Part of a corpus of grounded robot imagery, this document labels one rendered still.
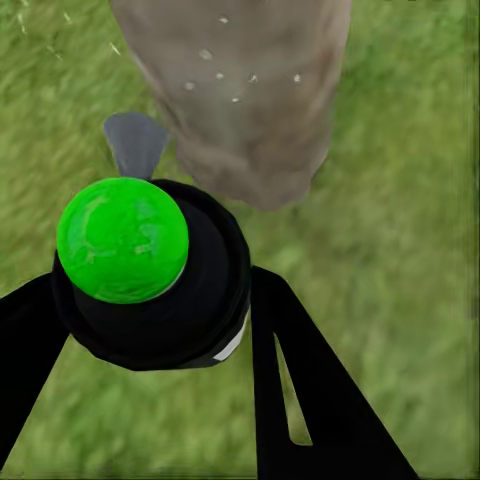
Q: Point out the pesticide atomizer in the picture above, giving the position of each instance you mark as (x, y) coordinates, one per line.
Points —
(150, 274)

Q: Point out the tree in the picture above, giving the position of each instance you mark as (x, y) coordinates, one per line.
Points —
(249, 130)

